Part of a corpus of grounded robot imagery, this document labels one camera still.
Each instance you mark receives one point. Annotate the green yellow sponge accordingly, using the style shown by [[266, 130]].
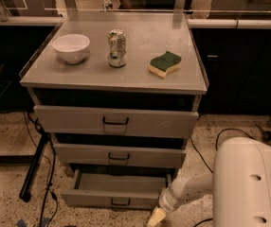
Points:
[[165, 64]]

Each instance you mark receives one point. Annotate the white ceramic bowl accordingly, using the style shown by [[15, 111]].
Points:
[[72, 48]]

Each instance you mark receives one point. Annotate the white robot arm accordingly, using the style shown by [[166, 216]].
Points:
[[240, 186]]

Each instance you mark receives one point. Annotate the green white soda can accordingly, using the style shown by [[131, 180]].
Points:
[[117, 54]]

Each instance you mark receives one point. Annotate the caster wheel of cart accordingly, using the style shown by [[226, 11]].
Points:
[[266, 136]]

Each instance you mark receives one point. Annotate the blue tape on floor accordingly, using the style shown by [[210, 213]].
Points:
[[45, 223]]

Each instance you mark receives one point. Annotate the grey drawer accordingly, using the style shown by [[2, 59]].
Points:
[[105, 190], [120, 156], [143, 123]]

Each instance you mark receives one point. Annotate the grey drawer cabinet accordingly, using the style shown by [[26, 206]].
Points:
[[94, 83]]

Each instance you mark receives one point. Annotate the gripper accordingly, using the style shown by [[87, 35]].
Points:
[[167, 202]]

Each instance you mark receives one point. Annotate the black stand leg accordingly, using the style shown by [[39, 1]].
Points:
[[25, 194]]

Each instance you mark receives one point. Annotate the white horizontal rail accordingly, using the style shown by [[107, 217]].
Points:
[[194, 23]]

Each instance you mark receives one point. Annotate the clear water bottle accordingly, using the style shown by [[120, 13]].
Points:
[[107, 4]]

